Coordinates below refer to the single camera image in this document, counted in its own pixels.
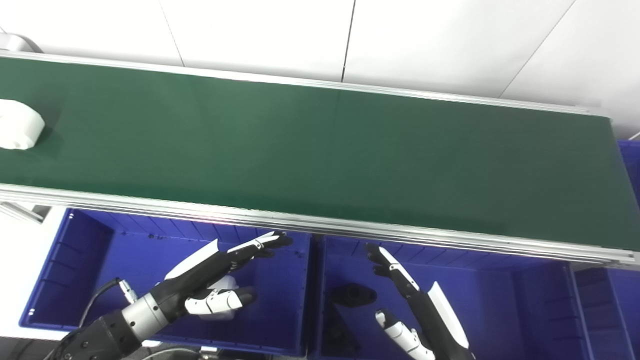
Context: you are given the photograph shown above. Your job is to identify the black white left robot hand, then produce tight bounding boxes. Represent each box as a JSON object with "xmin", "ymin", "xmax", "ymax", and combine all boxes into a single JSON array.
[{"xmin": 156, "ymin": 231, "xmax": 294, "ymax": 321}]

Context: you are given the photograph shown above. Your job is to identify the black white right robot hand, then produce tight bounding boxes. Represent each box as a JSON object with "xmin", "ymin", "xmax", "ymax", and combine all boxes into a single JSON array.
[{"xmin": 365, "ymin": 242, "xmax": 476, "ymax": 360}]

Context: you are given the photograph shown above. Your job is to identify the white cylindrical part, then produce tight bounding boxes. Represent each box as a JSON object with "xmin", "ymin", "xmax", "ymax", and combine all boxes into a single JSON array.
[
  {"xmin": 199, "ymin": 275, "xmax": 239, "ymax": 321},
  {"xmin": 0, "ymin": 99, "xmax": 46, "ymax": 151}
]

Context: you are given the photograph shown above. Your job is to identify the blue bin with black parts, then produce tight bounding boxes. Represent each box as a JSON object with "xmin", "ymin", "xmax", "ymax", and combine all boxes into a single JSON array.
[{"xmin": 307, "ymin": 235, "xmax": 596, "ymax": 360}]

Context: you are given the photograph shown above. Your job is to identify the blue bin with white parts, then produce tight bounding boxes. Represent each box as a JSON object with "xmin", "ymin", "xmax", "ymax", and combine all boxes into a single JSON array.
[{"xmin": 19, "ymin": 207, "xmax": 312, "ymax": 357}]

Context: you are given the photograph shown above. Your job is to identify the black angular part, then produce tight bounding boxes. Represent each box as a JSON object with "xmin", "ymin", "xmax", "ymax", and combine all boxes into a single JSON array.
[{"xmin": 325, "ymin": 300, "xmax": 362, "ymax": 356}]

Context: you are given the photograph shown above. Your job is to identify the empty blue bin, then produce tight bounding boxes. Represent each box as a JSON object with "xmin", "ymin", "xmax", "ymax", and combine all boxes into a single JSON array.
[{"xmin": 572, "ymin": 265, "xmax": 640, "ymax": 360}]

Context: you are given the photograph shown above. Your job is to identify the green conveyor belt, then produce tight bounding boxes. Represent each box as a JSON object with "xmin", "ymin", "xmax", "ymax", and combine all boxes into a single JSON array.
[{"xmin": 0, "ymin": 56, "xmax": 640, "ymax": 252}]

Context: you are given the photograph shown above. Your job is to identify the blue bin behind conveyor end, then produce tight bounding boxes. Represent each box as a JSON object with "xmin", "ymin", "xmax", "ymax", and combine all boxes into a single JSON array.
[{"xmin": 617, "ymin": 140, "xmax": 640, "ymax": 207}]

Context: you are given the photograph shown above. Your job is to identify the grey conveyor end housing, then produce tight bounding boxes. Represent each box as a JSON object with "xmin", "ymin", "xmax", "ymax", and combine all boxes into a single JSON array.
[{"xmin": 0, "ymin": 32, "xmax": 44, "ymax": 54}]

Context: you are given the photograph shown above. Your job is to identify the white floor cable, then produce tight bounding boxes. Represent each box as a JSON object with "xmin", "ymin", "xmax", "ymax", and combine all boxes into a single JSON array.
[{"xmin": 141, "ymin": 346, "xmax": 202, "ymax": 360}]

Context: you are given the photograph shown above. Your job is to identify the black wrist cable with connector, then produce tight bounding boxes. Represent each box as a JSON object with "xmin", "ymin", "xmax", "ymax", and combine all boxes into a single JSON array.
[{"xmin": 77, "ymin": 277, "xmax": 139, "ymax": 328}]

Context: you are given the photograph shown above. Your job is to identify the aluminium conveyor support bracket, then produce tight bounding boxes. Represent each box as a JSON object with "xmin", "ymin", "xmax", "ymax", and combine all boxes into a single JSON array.
[{"xmin": 0, "ymin": 200, "xmax": 52, "ymax": 224}]

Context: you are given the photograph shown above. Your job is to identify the thin aluminium conveyor side rail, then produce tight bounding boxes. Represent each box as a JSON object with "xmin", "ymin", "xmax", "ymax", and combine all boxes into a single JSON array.
[{"xmin": 0, "ymin": 50, "xmax": 613, "ymax": 119}]

